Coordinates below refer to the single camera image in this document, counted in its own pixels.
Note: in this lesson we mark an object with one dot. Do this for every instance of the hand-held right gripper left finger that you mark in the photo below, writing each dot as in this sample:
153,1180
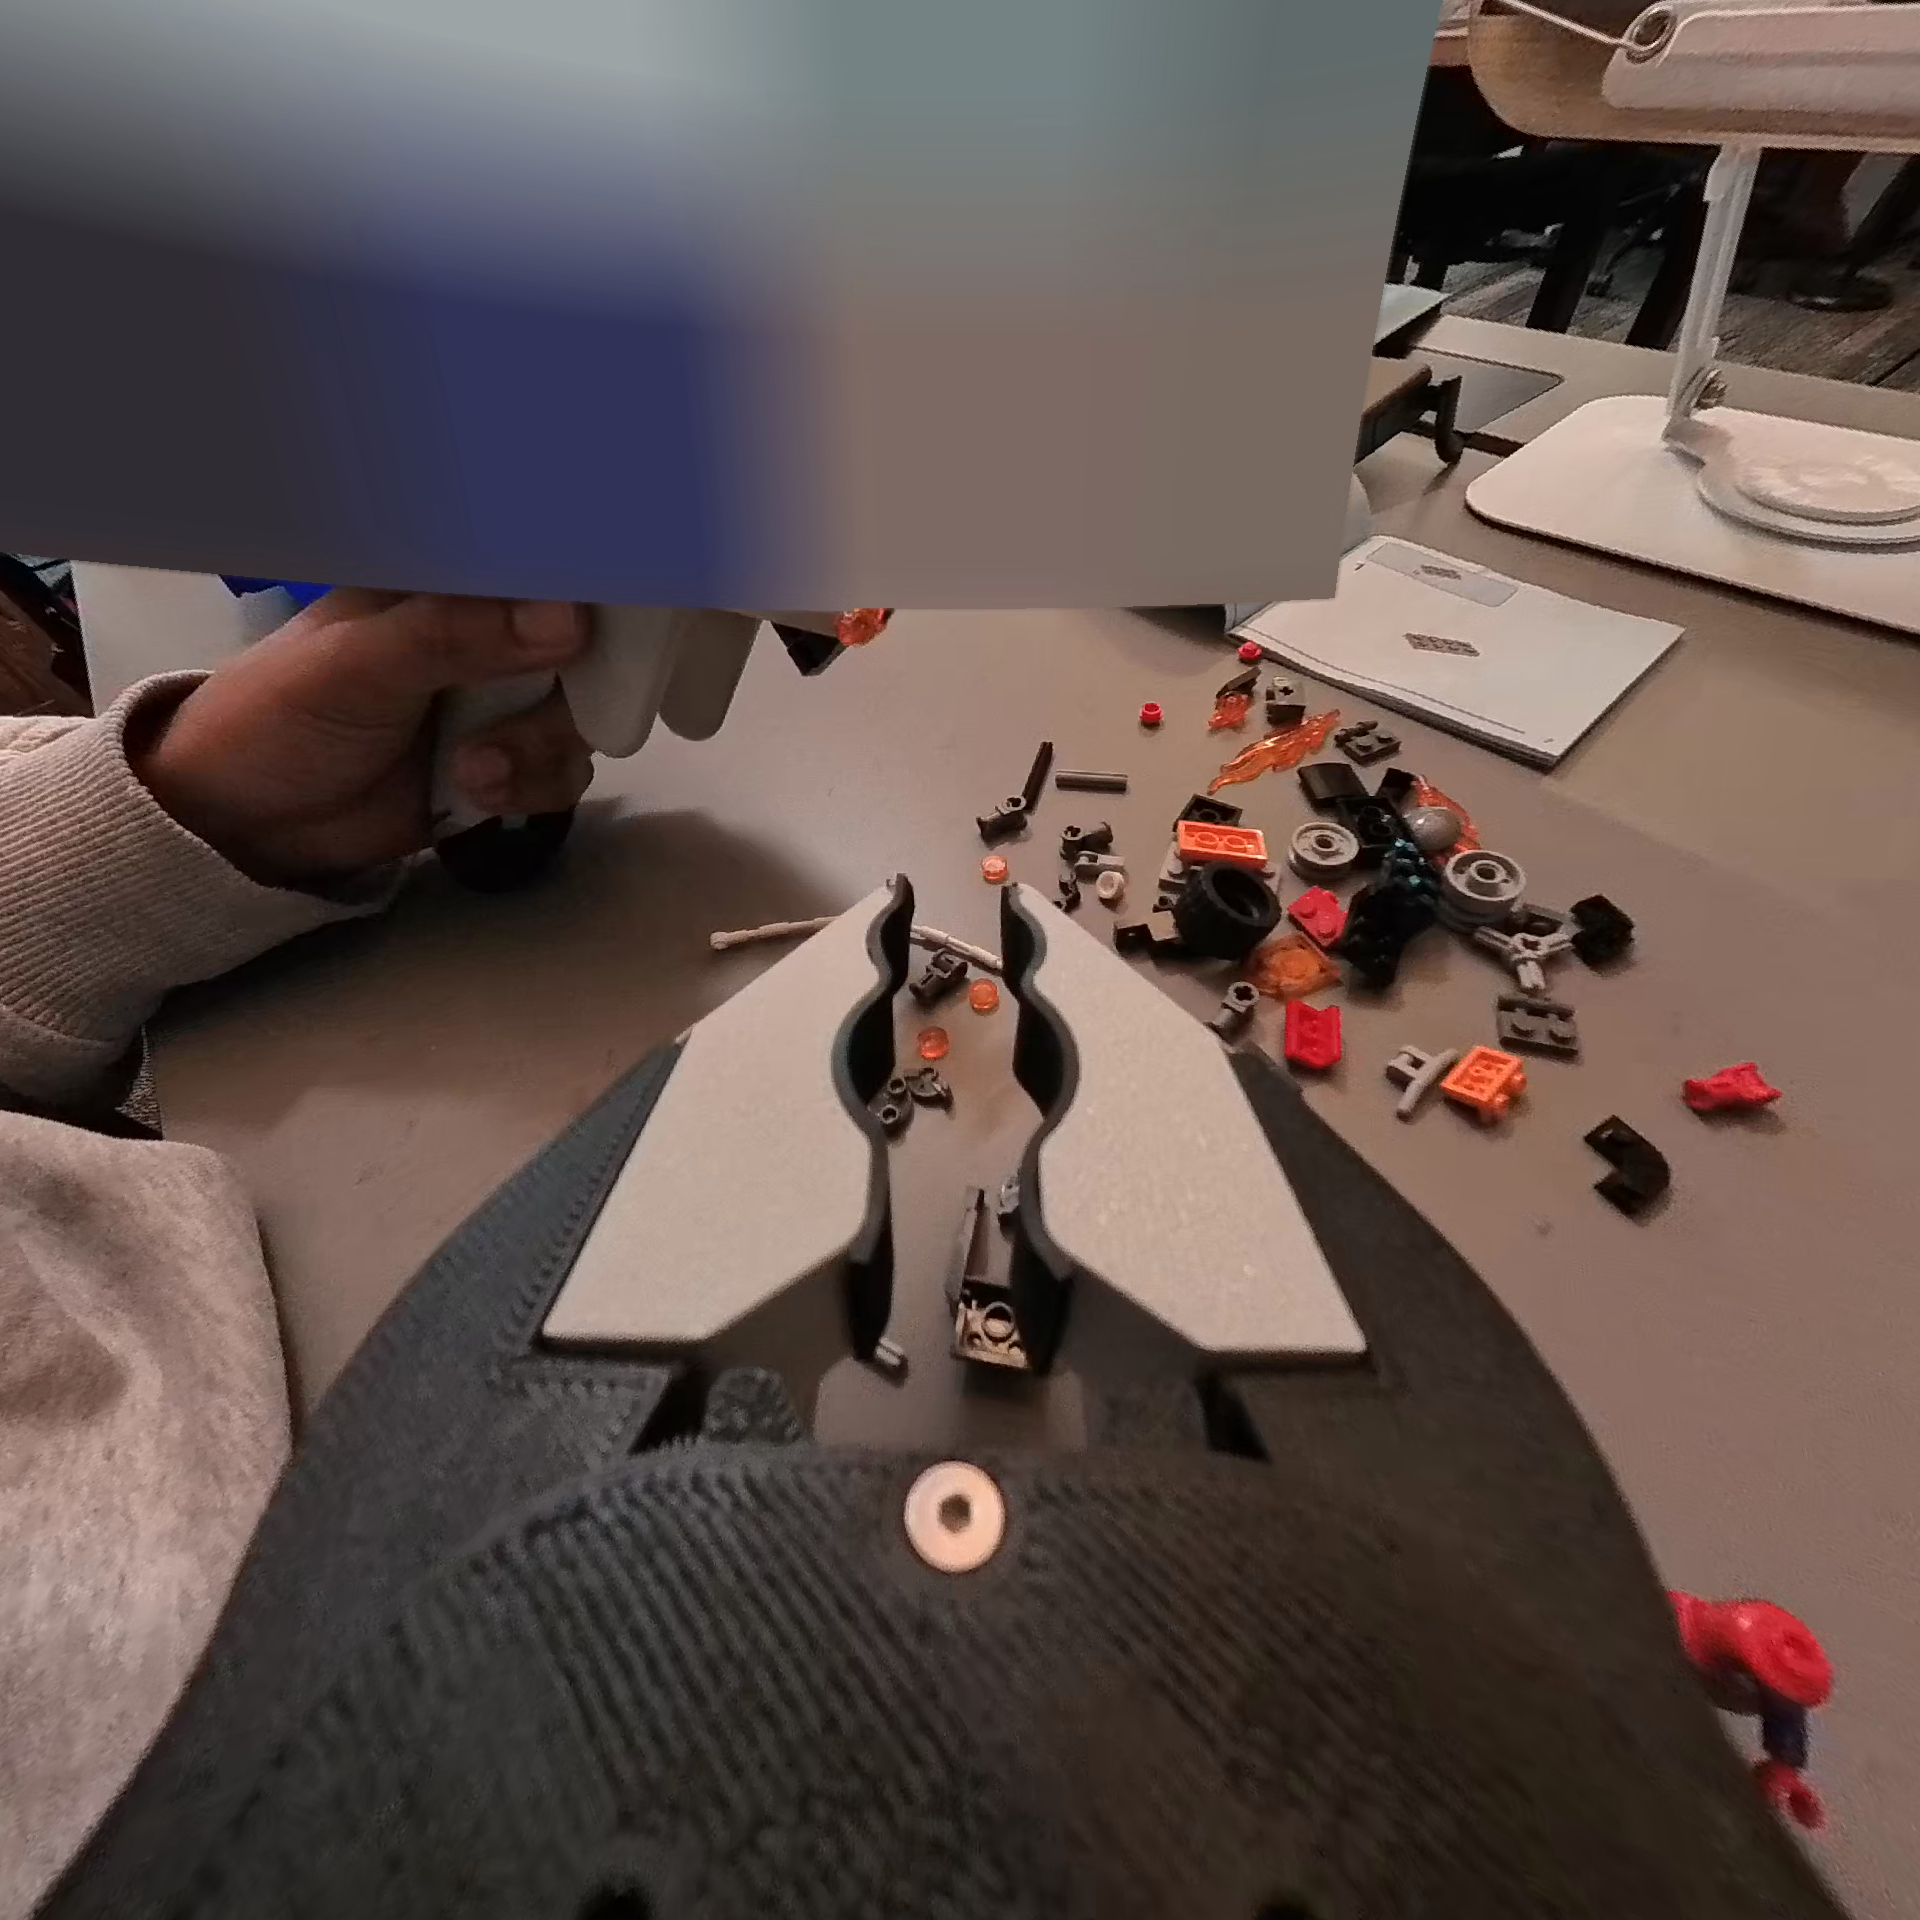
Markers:
721,1185

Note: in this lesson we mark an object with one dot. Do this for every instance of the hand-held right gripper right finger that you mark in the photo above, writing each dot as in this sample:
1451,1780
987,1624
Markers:
1184,1201

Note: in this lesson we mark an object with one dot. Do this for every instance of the flame head lego minifigure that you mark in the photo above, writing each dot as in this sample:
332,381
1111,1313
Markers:
863,627

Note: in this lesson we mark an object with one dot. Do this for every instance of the person's left forearm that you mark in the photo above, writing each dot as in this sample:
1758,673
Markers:
74,870

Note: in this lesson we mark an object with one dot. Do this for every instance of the pile of loose lego pieces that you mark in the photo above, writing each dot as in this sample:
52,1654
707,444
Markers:
1231,908

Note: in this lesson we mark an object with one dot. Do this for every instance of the lego instruction booklet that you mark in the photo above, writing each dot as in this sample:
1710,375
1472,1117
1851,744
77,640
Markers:
1501,661

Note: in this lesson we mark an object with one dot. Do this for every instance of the red blue lego minifigure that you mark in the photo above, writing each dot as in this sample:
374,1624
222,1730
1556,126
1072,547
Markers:
1762,1650

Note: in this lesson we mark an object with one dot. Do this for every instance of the person's left hand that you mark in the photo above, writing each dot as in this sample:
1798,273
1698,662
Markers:
300,735

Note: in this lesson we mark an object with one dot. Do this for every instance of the person's grey sweater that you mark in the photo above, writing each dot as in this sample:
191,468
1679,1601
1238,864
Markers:
120,1425

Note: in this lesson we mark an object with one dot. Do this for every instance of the white tablet stand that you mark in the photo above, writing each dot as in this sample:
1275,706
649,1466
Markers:
1591,481

